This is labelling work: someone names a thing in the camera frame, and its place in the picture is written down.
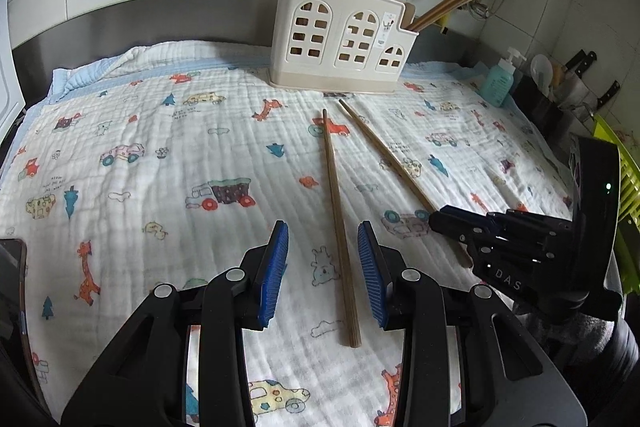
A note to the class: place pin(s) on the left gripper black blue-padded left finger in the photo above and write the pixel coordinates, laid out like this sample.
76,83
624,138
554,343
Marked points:
139,378

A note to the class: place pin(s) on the black utensil container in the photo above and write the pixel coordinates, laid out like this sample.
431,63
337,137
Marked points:
549,118

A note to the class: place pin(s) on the beige plastic utensil holder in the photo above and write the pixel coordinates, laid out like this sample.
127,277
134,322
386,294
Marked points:
351,46

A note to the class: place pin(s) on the black-handled knife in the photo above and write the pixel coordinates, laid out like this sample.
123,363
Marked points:
609,94
580,63

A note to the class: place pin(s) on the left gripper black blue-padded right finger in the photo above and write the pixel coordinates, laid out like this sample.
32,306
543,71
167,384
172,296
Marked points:
466,359

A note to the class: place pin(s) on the teal soap dispenser bottle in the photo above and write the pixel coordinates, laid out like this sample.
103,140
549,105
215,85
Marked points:
500,78

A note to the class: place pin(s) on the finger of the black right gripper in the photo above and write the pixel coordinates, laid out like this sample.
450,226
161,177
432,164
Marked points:
460,224

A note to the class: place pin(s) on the green plastic rack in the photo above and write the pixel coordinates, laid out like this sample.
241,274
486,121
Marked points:
626,245

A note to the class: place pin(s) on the wooden chopstick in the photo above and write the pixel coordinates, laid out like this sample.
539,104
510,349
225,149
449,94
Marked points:
445,6
349,297
447,9
452,6
464,259

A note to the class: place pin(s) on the white ladle spoon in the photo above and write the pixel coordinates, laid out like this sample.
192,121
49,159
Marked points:
541,70

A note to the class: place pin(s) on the white cartoon-print cloth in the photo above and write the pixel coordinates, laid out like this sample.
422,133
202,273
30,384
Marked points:
166,163

